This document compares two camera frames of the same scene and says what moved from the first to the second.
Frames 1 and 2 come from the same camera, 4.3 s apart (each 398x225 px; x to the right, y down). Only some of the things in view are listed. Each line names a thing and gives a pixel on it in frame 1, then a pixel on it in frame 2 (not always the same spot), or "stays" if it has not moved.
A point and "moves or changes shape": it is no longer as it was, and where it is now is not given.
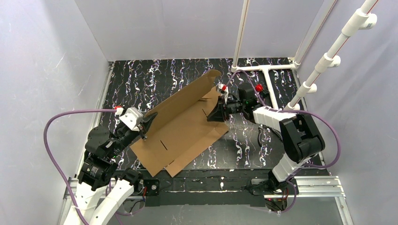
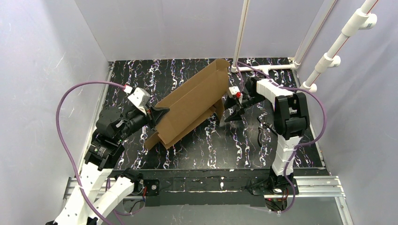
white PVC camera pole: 364,18 stays
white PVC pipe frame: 323,13 stays
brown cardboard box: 179,130 moves or changes shape
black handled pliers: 262,126 stays
